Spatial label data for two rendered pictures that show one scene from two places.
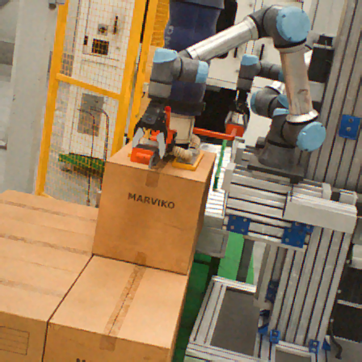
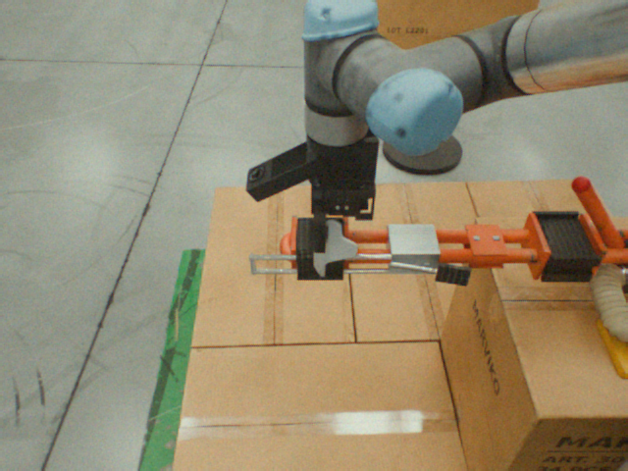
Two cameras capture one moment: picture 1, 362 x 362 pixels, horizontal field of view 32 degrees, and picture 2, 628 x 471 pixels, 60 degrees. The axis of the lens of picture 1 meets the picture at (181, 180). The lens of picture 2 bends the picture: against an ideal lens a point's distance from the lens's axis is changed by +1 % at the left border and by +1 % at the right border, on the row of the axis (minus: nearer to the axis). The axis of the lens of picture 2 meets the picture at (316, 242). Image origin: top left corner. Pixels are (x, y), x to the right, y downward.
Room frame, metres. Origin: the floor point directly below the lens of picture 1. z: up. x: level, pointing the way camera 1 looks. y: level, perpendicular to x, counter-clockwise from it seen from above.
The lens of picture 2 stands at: (2.01, -0.41, 1.64)
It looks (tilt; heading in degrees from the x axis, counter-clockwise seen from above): 46 degrees down; 85
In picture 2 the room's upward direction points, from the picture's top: straight up
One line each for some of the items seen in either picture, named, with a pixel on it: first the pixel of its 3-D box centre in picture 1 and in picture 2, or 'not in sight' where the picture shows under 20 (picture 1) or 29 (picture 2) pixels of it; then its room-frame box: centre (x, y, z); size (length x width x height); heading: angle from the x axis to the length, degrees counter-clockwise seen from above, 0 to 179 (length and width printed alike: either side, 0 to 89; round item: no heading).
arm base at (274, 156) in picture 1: (279, 153); not in sight; (2.47, -0.37, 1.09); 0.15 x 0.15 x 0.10
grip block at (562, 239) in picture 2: (162, 137); (559, 245); (2.42, 0.10, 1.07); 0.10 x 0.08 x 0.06; 85
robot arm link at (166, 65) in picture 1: (164, 65); (340, 53); (2.09, 0.12, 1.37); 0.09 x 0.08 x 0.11; 115
